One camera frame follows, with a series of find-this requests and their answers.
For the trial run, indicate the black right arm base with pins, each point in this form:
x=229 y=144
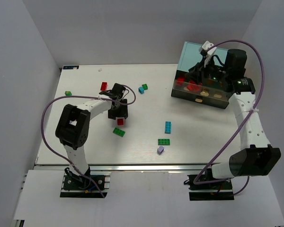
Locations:
x=221 y=191

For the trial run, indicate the small red square lego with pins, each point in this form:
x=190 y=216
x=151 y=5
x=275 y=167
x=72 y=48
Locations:
x=120 y=122

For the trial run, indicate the green flat lego plate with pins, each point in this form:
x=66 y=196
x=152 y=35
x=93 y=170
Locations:
x=119 y=132

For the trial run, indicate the clear open drawer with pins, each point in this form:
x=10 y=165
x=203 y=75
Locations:
x=206 y=96

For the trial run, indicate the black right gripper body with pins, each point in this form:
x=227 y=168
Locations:
x=202 y=77

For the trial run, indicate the green long lego brick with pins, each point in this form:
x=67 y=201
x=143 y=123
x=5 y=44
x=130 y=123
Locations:
x=162 y=142

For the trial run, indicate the small green lego brick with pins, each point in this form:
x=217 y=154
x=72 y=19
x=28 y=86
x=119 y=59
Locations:
x=144 y=86

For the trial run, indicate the large red lego brick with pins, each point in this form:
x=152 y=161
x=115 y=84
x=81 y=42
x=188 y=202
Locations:
x=104 y=86

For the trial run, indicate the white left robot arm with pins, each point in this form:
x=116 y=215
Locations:
x=73 y=128

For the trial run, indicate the teal drawer organizer box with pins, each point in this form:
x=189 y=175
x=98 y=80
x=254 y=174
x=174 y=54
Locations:
x=191 y=61

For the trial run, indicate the small cyan lego brick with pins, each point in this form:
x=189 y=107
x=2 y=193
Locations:
x=141 y=90

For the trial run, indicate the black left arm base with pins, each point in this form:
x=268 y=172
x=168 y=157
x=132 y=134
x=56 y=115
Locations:
x=76 y=186

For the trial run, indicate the red rounded lego brick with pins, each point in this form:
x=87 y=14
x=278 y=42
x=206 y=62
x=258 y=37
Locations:
x=193 y=87

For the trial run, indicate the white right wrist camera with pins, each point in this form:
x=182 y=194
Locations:
x=207 y=50

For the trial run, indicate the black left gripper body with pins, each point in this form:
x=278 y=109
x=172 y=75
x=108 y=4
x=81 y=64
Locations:
x=118 y=113

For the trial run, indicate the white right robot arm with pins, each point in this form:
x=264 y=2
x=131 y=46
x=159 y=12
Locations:
x=257 y=157

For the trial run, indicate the long cyan lego brick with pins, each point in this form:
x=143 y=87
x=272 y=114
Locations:
x=167 y=129

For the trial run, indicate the lilac lego piece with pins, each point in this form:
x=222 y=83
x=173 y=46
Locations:
x=160 y=149

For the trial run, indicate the dark corner label sticker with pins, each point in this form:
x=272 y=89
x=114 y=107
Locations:
x=70 y=67

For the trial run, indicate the green yellow lego cube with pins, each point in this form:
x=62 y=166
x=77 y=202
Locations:
x=68 y=93

